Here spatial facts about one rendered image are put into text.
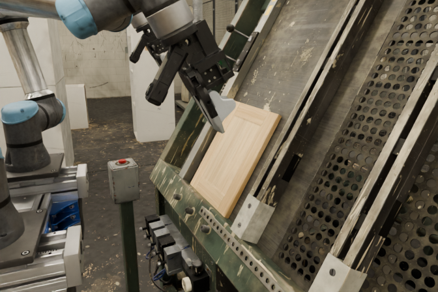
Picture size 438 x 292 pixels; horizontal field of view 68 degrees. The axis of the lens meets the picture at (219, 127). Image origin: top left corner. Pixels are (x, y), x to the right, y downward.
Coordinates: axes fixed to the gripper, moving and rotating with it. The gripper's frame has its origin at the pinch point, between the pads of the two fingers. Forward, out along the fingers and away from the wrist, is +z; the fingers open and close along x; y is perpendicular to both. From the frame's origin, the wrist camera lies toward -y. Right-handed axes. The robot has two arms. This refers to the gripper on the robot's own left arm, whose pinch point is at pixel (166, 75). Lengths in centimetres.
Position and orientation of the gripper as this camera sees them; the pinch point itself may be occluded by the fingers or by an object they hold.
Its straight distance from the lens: 129.9
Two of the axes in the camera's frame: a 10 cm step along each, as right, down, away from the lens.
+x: -3.1, -2.5, 9.2
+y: 8.4, -5.2, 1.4
